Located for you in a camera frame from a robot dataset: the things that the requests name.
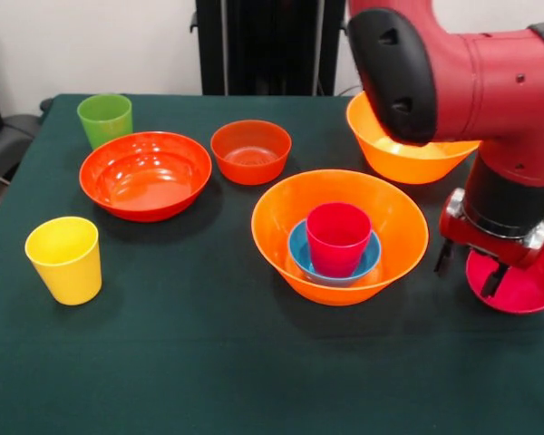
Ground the small red bowl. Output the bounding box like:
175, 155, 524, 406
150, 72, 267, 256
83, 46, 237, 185
209, 119, 293, 186

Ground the black chair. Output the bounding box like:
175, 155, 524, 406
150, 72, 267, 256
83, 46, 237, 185
0, 58, 54, 182

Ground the large orange bowl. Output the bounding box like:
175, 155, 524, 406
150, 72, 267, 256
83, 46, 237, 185
345, 90, 481, 186
250, 169, 430, 307

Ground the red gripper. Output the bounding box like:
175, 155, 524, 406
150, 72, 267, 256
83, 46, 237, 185
433, 188, 544, 299

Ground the green plastic cup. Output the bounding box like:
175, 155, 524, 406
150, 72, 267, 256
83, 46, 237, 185
76, 92, 133, 150

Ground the blue plastic bowl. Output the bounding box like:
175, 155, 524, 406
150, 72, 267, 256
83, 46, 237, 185
287, 219, 383, 289

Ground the pink plastic cup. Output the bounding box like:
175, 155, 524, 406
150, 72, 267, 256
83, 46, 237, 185
306, 202, 374, 278

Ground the wide red bowl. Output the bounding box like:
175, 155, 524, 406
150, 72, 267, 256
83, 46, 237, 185
79, 130, 213, 223

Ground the dark green tablecloth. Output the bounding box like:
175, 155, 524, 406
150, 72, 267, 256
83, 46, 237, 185
0, 92, 544, 435

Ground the pink plastic bowl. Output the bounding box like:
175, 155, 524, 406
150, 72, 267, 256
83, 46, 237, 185
465, 233, 544, 314

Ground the yellow plastic cup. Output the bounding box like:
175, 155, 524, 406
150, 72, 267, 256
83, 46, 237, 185
24, 216, 103, 306

